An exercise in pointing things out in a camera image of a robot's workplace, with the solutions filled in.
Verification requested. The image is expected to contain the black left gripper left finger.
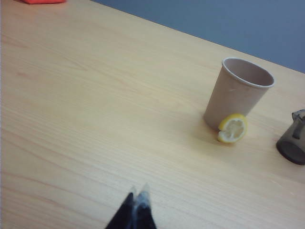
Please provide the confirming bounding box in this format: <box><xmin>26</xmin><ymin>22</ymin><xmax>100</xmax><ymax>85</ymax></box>
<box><xmin>106</xmin><ymin>186</ymin><xmax>137</xmax><ymax>229</ymax></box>

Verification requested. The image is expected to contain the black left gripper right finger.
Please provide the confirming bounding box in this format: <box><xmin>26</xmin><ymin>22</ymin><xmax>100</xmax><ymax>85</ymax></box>
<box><xmin>132</xmin><ymin>182</ymin><xmax>158</xmax><ymax>229</ymax></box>

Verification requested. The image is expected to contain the grey smoked measuring cup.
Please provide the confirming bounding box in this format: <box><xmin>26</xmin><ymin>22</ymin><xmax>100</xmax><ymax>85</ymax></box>
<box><xmin>276</xmin><ymin>109</ymin><xmax>305</xmax><ymax>166</ymax></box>

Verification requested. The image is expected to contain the beige paper cup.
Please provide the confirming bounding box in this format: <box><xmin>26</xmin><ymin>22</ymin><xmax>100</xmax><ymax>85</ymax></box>
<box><xmin>203</xmin><ymin>57</ymin><xmax>275</xmax><ymax>131</ymax></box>

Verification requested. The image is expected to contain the yellow lemon slice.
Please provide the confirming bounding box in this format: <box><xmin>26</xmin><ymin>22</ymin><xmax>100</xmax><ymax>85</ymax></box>
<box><xmin>217</xmin><ymin>113</ymin><xmax>248</xmax><ymax>145</ymax></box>

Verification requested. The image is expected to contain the orange red flat object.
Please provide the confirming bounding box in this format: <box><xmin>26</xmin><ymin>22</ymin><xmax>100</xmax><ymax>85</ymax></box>
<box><xmin>20</xmin><ymin>0</ymin><xmax>66</xmax><ymax>5</ymax></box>

